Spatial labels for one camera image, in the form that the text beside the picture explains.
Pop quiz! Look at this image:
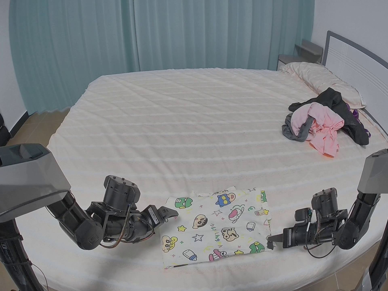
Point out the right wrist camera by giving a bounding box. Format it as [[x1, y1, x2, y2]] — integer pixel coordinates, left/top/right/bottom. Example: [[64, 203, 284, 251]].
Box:
[[295, 208, 313, 224]]

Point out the bed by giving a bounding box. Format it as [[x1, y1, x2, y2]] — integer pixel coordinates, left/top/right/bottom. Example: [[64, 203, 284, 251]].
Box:
[[14, 31, 388, 291]]

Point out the cream pillow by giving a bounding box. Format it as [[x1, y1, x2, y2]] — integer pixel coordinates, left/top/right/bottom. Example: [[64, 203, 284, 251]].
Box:
[[279, 62, 367, 108]]

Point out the purple garment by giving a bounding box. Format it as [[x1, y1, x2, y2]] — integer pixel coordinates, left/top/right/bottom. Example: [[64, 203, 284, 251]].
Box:
[[346, 102, 372, 137]]

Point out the blue-green curtain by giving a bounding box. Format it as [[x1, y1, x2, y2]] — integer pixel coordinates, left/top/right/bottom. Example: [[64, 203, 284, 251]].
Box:
[[8, 0, 316, 115]]

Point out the grey bedside table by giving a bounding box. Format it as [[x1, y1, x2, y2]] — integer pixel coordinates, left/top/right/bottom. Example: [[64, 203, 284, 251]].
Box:
[[277, 40, 323, 70]]

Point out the black cable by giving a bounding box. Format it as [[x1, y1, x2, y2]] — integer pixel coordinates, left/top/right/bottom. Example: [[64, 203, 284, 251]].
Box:
[[304, 242, 334, 258], [30, 263, 50, 291]]

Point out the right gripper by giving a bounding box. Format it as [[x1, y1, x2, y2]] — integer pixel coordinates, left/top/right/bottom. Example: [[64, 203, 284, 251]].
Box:
[[266, 225, 314, 250]]

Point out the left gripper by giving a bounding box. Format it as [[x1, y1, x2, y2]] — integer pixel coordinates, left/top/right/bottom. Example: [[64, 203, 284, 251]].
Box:
[[121, 205, 179, 240]]

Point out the pink and grey garment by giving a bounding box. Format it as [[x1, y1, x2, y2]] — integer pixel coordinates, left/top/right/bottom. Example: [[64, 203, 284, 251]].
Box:
[[282, 102, 345, 157]]

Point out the white printed pyjama top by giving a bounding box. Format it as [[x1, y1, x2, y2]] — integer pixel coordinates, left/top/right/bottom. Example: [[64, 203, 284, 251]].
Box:
[[160, 187, 272, 269]]

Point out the dark grey garment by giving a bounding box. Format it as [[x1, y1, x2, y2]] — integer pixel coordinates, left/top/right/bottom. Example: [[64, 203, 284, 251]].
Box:
[[288, 87, 370, 146]]

